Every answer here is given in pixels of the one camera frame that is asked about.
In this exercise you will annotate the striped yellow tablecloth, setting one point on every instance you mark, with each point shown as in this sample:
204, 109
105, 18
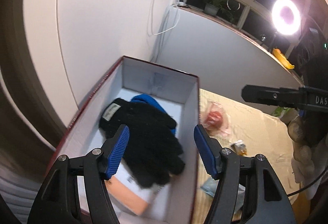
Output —
261, 133

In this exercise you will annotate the ring light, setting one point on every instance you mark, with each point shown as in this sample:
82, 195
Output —
286, 17

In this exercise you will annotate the potted plant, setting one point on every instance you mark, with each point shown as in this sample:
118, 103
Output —
212, 7

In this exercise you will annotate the dark red cardboard box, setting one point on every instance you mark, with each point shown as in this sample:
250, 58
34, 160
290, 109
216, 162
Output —
177, 92

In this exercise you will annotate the small snack wrapper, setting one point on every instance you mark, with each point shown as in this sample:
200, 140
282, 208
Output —
239, 148

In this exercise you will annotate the clear bag with red item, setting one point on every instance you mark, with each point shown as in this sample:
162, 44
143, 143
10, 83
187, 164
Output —
215, 120

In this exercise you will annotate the green white package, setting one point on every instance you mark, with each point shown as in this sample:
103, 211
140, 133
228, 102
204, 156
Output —
280, 112

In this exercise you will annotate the black knit glove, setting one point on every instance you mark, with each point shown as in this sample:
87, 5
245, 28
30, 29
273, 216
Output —
153, 151

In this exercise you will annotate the yellow fruit bowl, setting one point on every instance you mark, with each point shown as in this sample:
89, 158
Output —
282, 59

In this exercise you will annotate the blue cloth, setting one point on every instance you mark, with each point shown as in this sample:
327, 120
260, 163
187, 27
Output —
150, 101

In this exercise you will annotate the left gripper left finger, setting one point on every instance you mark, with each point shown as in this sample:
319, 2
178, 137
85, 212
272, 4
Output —
58, 199

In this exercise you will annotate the orange tissue pack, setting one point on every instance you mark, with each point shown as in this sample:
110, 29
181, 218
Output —
124, 188

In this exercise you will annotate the gloved right hand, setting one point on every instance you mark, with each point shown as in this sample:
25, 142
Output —
308, 132

